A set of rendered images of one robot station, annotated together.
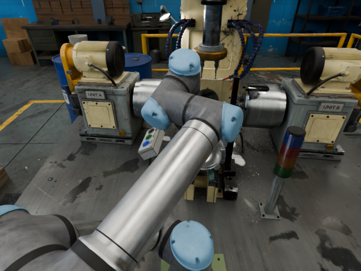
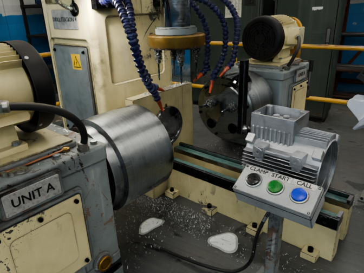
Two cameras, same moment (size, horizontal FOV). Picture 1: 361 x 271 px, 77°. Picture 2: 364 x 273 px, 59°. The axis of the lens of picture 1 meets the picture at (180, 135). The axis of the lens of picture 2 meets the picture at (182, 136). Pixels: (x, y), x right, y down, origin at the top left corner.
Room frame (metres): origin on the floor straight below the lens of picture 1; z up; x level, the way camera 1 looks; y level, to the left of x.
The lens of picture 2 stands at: (0.65, 0.72, 1.42)
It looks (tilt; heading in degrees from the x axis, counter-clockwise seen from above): 22 degrees down; 304
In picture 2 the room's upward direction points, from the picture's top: 2 degrees counter-clockwise
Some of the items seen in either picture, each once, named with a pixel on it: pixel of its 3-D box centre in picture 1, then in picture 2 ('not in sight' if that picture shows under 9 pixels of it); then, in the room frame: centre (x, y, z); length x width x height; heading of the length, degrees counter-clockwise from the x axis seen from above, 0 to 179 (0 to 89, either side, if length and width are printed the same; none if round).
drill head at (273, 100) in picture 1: (265, 106); (239, 102); (1.16, -0.48, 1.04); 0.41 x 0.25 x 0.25; 83
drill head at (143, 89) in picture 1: (147, 100); (103, 162); (1.25, 0.20, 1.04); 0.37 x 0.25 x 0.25; 83
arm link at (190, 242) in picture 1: (189, 249); not in sight; (0.35, -0.03, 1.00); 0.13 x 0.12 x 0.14; 56
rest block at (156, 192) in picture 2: not in sight; (154, 177); (1.29, -0.05, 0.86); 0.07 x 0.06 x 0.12; 83
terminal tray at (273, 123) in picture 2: not in sight; (279, 124); (0.89, -0.11, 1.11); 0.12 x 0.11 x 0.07; 173
